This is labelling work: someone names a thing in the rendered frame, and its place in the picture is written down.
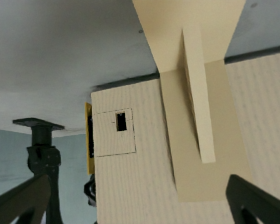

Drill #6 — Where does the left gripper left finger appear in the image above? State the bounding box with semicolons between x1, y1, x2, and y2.
0;173;51;224

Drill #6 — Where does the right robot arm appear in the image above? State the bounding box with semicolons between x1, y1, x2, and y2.
12;118;64;224

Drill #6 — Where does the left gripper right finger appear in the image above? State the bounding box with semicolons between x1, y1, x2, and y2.
225;174;280;224

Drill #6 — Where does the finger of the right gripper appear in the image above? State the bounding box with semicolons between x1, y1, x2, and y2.
91;182;96;197
83;174;97;207

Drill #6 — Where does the black mortise lock with brass faceplate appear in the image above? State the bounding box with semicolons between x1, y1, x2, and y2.
85;102;127;175

